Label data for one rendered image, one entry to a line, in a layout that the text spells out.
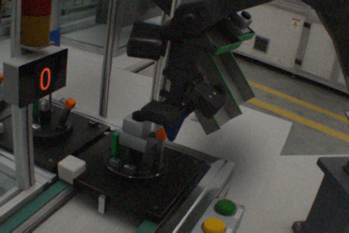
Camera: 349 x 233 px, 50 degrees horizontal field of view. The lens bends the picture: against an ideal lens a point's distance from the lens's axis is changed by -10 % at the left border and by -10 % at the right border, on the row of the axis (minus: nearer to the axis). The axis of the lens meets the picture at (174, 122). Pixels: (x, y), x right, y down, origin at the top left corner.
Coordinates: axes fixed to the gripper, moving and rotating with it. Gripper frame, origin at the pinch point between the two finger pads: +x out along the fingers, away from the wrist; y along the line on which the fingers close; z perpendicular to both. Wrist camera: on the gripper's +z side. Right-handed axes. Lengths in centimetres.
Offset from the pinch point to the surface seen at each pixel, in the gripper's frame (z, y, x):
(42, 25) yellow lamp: -16.7, -20.0, -19.8
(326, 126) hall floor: 43, 297, 109
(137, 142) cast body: -6.1, -2.2, 5.3
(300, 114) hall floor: 14, 304, 109
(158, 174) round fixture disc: -0.8, -2.1, 10.6
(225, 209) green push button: 14.6, -3.1, 12.4
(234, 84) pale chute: -0.8, 47.6, 6.1
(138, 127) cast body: -6.3, -2.2, 1.8
